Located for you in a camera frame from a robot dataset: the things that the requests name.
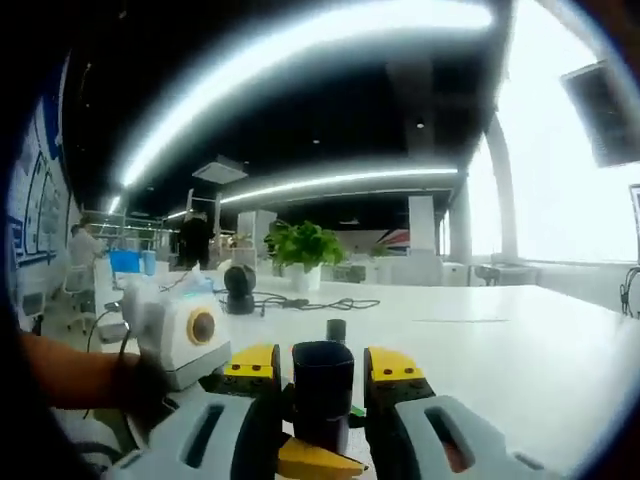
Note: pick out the white table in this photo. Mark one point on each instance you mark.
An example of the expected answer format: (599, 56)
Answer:
(500, 360)

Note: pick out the ceiling air conditioner vent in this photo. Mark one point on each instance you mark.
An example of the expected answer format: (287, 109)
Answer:
(220, 170)

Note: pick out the white low cabinet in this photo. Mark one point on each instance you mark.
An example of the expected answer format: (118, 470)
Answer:
(415, 270)

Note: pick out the blue storage box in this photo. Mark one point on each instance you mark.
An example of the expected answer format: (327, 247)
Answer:
(125, 262)

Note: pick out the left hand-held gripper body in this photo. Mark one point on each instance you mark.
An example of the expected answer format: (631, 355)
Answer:
(170, 340)

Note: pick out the green potted plant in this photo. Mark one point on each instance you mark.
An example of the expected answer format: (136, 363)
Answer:
(305, 250)

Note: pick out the blue wall poster board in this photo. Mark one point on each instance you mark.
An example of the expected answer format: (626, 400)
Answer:
(37, 200)

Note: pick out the person's left hand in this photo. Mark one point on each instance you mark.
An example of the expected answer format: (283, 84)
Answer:
(142, 390)

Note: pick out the white tissue box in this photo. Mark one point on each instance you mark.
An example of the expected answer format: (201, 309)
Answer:
(197, 285)

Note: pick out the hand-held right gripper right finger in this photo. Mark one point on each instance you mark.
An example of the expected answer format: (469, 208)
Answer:
(425, 440)

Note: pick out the long ceiling light strip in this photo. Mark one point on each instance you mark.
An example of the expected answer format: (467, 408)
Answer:
(340, 181)
(280, 65)

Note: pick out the small grey cylinder bottle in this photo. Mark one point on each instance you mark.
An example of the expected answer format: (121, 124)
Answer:
(336, 329)

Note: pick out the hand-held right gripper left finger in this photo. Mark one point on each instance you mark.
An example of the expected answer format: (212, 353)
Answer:
(210, 440)

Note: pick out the white office chair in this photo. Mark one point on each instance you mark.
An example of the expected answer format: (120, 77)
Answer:
(77, 295)

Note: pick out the black wall monitor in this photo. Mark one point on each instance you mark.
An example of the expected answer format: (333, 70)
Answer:
(607, 115)

